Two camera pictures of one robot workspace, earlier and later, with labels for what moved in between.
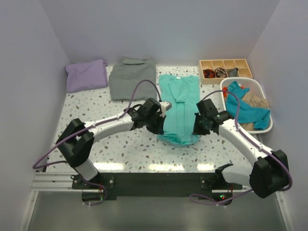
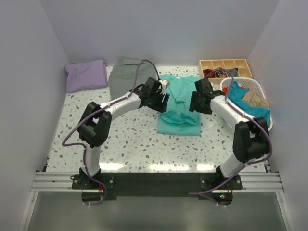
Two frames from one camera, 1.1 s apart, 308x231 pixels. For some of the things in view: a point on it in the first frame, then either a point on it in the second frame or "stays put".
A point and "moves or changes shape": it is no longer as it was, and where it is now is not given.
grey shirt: (124, 74) stays put
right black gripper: (196, 130) → (194, 107)
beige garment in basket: (255, 101) stays put
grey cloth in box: (233, 72) stays put
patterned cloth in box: (221, 72) stays put
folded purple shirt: (86, 76) stays put
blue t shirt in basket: (258, 117) stays put
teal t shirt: (183, 92) moves or changes shape
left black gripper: (158, 129) → (160, 106)
